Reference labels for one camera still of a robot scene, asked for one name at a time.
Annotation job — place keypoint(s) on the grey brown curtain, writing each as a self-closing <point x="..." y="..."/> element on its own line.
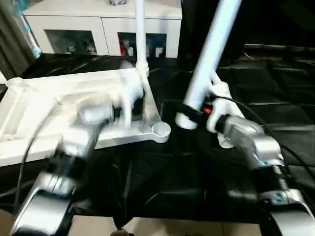
<point x="12" y="44"/>

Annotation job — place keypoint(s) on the dark metal bar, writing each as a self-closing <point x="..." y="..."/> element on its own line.
<point x="280" y="46"/>

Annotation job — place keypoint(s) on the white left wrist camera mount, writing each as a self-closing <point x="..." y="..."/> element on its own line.
<point x="128" y="103"/>

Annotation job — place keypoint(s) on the black mat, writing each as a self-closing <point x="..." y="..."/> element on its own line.
<point x="172" y="177"/>

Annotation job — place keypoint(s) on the white sideboard cabinet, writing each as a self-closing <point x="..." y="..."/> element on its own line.
<point x="73" y="22"/>

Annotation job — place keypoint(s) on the red bottle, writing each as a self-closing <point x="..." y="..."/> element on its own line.
<point x="122" y="48"/>

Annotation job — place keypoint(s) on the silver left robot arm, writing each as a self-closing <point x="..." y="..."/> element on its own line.
<point x="73" y="137"/>

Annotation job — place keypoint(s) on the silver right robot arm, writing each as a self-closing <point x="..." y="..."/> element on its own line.
<point x="256" y="142"/>

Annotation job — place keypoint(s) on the dark ornament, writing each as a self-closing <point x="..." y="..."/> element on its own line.
<point x="116" y="2"/>

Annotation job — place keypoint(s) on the white plastic table top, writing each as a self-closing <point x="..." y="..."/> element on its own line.
<point x="61" y="98"/>

